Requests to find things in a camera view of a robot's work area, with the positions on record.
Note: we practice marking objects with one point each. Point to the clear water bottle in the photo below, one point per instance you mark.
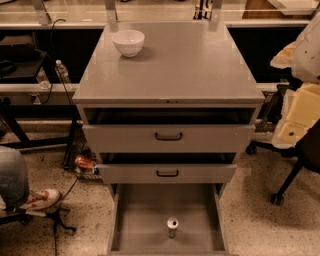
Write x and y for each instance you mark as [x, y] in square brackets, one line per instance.
[62, 72]
[43, 80]

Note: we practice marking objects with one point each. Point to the grey metal drawer cabinet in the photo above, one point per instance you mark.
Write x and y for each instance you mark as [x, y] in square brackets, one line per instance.
[181, 65]

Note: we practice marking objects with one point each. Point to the grey drawer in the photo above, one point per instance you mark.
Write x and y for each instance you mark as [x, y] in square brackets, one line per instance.
[140, 221]
[160, 130]
[167, 168]

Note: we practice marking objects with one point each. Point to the black office chair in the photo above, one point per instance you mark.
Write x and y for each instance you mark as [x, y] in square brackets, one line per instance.
[306, 151]

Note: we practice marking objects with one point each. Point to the bottom grey drawer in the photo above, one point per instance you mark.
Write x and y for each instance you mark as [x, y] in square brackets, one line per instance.
[140, 221]

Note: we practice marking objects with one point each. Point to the blue jeans leg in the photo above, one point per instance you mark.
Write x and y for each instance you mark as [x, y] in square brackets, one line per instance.
[14, 186]

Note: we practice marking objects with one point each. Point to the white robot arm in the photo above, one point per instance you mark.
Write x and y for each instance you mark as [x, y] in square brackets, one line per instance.
[306, 55]

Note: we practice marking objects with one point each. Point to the white ceramic bowl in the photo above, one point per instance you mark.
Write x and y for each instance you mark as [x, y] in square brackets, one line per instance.
[128, 42]

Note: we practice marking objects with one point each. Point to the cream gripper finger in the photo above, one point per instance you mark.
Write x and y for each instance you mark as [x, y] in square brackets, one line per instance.
[283, 59]
[300, 111]

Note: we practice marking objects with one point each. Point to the orange plastic bottle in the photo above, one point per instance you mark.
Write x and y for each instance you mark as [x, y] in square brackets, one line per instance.
[86, 164]

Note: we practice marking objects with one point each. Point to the silver redbull can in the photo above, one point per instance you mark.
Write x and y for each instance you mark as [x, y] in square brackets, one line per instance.
[172, 225]

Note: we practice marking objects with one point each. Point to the white and red sneaker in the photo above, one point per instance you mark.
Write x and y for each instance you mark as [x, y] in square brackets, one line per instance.
[41, 199]

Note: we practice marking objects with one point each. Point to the middle grey drawer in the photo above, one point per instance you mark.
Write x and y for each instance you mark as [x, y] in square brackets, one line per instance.
[167, 168]

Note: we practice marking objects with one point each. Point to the black chair base left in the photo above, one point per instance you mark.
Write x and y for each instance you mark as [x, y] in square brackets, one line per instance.
[17, 214]

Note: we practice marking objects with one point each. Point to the top grey drawer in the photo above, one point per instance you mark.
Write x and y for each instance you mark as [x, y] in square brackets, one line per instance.
[160, 130]

